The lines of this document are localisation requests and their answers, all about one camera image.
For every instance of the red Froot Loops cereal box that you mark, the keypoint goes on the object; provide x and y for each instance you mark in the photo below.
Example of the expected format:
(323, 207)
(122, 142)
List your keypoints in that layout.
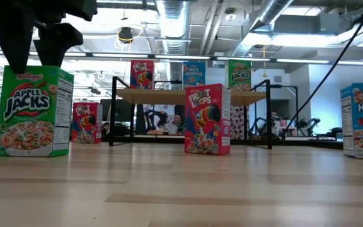
(87, 123)
(142, 74)
(206, 119)

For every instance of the wooden shelf with black legs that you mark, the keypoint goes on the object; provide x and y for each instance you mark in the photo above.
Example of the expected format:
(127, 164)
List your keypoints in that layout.
(156, 96)

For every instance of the person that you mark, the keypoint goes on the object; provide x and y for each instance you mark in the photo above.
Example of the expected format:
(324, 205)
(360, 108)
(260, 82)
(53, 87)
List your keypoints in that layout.
(176, 124)
(274, 116)

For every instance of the green Apple Jacks cereal box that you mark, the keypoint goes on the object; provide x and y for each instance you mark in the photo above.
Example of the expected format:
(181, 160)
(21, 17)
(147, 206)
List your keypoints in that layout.
(239, 74)
(27, 104)

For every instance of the black overhead camera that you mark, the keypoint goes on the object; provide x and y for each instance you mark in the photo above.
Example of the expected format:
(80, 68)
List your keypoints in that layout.
(125, 34)

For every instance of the black background robot arm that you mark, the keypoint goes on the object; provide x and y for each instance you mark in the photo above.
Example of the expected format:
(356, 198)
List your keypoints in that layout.
(151, 121)
(310, 122)

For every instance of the black monitor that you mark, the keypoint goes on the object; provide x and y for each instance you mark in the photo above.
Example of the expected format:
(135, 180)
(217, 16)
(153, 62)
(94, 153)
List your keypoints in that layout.
(123, 110)

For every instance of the long ceiling light bar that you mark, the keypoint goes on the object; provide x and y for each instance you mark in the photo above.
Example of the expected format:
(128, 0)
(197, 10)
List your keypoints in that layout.
(181, 57)

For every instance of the black white patterned panel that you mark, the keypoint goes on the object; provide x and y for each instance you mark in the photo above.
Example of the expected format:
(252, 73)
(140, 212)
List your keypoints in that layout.
(239, 123)

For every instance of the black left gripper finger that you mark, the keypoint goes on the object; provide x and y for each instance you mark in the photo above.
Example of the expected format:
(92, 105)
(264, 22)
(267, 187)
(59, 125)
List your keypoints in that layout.
(14, 41)
(58, 39)

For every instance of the silver ribbed ventilation duct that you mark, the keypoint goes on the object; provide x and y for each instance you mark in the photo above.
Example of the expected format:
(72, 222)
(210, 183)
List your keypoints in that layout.
(173, 25)

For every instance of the white panel with coloured dots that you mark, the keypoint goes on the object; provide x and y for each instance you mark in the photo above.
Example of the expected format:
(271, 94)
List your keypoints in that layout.
(169, 108)

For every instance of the blue Rice Krispies cereal box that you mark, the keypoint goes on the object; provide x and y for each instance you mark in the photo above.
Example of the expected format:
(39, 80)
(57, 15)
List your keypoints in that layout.
(194, 74)
(362, 119)

